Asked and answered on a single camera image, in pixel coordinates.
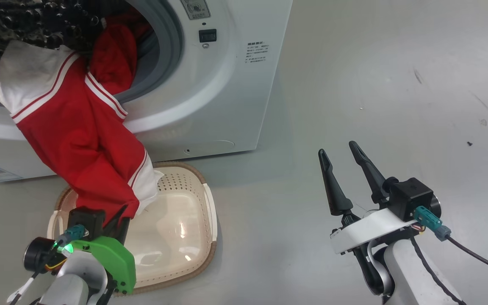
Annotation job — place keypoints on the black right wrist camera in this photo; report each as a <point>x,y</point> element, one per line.
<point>409,197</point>

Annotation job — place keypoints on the red jersey with white stripes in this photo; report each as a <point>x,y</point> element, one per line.
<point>79,140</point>

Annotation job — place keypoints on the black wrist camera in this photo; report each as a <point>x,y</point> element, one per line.
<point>85,220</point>
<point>409,197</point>

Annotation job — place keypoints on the plain red garment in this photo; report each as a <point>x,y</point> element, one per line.
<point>140,27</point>

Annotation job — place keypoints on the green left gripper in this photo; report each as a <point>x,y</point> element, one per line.
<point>112,258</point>

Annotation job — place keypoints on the cream perforated laundry basket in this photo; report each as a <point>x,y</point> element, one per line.
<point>172,220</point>

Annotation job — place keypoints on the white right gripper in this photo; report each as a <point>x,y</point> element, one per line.
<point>367,228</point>

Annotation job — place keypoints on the white front-load washing machine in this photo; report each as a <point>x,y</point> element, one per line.
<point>218,106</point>

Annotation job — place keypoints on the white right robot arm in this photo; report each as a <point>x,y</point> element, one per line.
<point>405,275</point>

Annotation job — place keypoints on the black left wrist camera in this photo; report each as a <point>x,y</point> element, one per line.
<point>85,220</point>

